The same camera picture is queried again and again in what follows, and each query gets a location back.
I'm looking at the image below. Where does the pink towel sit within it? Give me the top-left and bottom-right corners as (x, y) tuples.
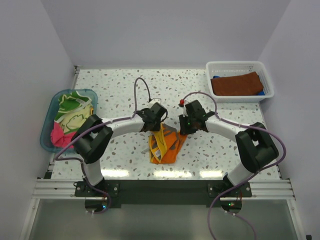
(50, 122), (76, 148)

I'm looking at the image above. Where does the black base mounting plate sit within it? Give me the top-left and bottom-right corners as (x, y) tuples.
(74, 179), (252, 210)

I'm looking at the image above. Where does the blue towel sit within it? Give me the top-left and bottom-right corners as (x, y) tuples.
(212, 74), (266, 97)

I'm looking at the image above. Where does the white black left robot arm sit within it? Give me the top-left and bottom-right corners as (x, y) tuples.
(71, 102), (168, 197)

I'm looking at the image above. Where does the teal plastic bin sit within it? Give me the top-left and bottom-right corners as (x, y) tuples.
(39, 88), (98, 153)

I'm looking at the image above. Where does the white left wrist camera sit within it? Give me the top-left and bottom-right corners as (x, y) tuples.
(149, 98), (162, 104)

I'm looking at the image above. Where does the brown towel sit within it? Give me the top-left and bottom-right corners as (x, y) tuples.
(210, 71), (265, 97)

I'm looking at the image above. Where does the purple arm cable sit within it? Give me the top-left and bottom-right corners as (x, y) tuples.
(182, 91), (287, 240)
(53, 76), (153, 215)

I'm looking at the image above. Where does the white plastic mesh basket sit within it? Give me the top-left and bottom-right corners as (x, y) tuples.
(206, 61), (274, 103)

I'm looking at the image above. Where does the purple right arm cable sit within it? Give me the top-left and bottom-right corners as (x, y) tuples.
(182, 91), (287, 240)

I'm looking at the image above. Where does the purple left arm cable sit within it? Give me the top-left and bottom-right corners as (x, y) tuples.
(53, 76), (153, 215)

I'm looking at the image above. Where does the green patterned towel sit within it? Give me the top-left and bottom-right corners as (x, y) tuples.
(54, 90), (95, 134)

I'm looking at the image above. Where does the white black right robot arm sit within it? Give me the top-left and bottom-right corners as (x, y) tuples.
(179, 99), (279, 197)

